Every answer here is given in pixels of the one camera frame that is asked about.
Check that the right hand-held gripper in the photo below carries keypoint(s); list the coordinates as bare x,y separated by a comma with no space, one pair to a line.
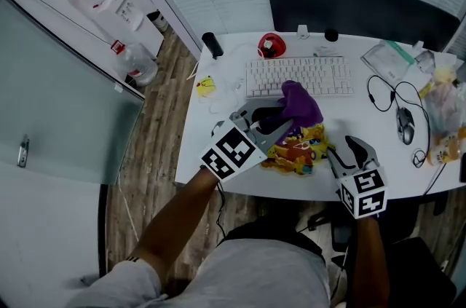
366,193

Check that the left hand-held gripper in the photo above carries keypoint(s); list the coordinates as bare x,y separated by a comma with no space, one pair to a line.
233,150

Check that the purple cloth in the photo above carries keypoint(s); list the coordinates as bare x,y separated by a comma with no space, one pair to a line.
302,106

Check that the colourful printed cloth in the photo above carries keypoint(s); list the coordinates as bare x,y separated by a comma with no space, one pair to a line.
298,153

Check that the person's right forearm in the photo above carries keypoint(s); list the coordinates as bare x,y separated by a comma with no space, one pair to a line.
369,263

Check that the person's left forearm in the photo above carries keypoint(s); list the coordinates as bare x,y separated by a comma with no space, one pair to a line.
174,226

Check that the grey computer mouse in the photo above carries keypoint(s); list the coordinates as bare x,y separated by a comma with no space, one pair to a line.
405,126

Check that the white keyboard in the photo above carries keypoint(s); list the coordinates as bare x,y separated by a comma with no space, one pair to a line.
298,75

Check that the yellow small toy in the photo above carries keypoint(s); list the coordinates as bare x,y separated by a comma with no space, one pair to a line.
205,86

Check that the red round gadget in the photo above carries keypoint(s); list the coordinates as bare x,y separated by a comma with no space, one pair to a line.
272,44

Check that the small paper card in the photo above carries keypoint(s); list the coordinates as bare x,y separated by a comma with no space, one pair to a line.
325,51

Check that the black cylinder bottle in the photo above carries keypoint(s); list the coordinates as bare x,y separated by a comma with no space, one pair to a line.
213,44

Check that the small white stand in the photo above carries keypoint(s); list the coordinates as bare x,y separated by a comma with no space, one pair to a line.
303,31

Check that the orange drink bottle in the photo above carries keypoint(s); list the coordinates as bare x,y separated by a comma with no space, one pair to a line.
448,150

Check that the person's black trousers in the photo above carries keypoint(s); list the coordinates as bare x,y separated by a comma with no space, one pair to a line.
276,230

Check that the clear zip bag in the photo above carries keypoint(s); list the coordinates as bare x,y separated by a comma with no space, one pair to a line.
387,60

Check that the small black round speaker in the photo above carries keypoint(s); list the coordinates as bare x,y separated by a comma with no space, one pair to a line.
331,35

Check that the plastic snack bag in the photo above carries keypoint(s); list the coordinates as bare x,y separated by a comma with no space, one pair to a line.
444,102

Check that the black phone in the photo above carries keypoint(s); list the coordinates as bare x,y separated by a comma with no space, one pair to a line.
463,168

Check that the small clear box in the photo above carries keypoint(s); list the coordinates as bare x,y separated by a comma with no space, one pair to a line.
425,60

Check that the black office chair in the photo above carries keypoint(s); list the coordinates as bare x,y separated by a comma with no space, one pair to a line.
418,263

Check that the clear water jug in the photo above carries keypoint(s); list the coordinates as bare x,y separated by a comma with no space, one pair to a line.
136,64

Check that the person's white shirt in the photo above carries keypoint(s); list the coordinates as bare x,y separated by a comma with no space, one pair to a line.
262,273

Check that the black monitor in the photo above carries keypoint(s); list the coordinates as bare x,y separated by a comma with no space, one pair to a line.
364,11

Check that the small black-white bin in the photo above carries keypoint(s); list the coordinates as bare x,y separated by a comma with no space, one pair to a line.
158,22

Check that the white water dispenser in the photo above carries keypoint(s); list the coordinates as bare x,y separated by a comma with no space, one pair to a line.
123,19

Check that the frosted glass door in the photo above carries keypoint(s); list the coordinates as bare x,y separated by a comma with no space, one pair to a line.
65,99

